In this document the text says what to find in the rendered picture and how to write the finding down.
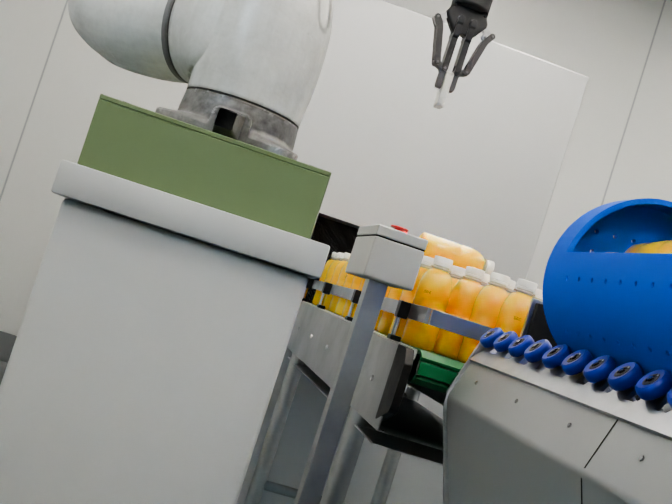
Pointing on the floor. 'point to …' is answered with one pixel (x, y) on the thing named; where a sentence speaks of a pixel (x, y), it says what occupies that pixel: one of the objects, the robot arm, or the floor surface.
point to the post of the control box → (341, 392)
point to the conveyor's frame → (404, 435)
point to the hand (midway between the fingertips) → (443, 90)
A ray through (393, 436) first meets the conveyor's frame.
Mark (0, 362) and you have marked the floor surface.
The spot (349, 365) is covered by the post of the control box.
